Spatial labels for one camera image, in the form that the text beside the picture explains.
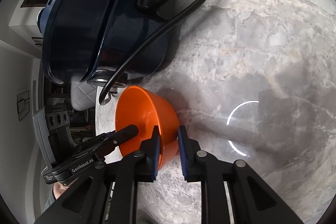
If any orange plastic bowl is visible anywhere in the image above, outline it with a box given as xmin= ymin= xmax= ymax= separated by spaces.
xmin=115 ymin=85 xmax=180 ymax=168

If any person's left hand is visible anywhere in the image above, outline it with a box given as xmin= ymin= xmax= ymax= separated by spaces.
xmin=53 ymin=179 xmax=77 ymax=200

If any grey quilted chair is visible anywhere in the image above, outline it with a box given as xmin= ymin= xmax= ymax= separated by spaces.
xmin=70 ymin=82 xmax=97 ymax=111

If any dark blue electric cooker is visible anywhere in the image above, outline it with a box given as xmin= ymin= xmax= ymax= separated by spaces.
xmin=38 ymin=0 xmax=175 ymax=84

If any black power cable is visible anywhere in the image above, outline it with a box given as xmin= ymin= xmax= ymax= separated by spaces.
xmin=98 ymin=0 xmax=222 ymax=106

